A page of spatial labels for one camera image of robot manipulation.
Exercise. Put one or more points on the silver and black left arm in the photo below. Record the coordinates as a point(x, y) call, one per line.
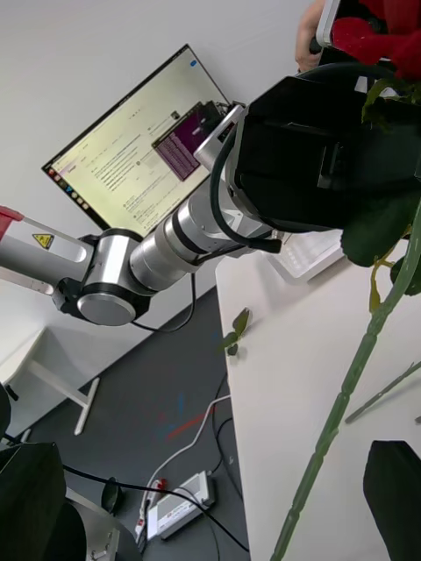
point(166, 245)

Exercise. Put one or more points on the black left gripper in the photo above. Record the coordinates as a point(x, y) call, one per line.
point(289, 162)

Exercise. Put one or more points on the white desk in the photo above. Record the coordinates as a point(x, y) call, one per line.
point(52, 377)

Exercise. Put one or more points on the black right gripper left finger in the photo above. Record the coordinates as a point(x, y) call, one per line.
point(26, 504)

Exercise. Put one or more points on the red rose with green stem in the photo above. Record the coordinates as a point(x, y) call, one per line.
point(346, 394)

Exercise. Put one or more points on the small green leaf twig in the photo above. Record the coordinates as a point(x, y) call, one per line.
point(237, 328)

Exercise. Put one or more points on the green flower stem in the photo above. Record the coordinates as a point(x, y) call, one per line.
point(377, 396)

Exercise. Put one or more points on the large screen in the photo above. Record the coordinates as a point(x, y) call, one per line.
point(127, 153)

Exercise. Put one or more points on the white framed device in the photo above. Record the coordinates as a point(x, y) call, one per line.
point(326, 22)

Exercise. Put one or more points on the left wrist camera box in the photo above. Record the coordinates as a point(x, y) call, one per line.
point(212, 144)

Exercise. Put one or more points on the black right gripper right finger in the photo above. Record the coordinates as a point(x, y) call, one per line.
point(394, 495)

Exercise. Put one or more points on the person's hand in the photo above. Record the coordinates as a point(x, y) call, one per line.
point(307, 35)

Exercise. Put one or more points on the shallow white box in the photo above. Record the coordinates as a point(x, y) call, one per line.
point(307, 256)

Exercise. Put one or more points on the white power strip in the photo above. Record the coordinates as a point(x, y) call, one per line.
point(180, 506)

